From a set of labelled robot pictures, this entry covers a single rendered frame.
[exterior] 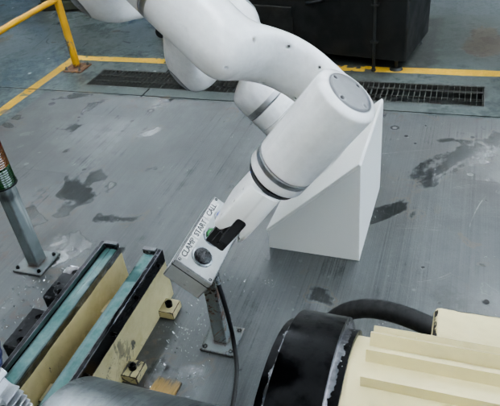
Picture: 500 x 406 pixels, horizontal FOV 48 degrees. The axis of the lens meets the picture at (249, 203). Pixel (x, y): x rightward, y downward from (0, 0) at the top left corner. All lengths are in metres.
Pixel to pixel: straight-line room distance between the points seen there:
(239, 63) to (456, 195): 0.89
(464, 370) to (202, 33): 0.48
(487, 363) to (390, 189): 1.11
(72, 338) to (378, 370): 0.82
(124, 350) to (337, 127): 0.63
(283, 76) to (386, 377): 0.50
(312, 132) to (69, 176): 1.17
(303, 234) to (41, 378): 0.60
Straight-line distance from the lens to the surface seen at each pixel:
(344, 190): 1.15
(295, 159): 0.68
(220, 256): 0.92
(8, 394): 0.84
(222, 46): 0.69
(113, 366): 1.07
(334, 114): 0.64
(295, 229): 1.25
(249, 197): 0.73
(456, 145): 1.68
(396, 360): 0.38
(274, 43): 0.74
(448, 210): 1.43
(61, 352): 1.11
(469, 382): 0.38
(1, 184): 1.29
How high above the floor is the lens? 1.65
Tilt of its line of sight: 36 degrees down
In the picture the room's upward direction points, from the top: 7 degrees counter-clockwise
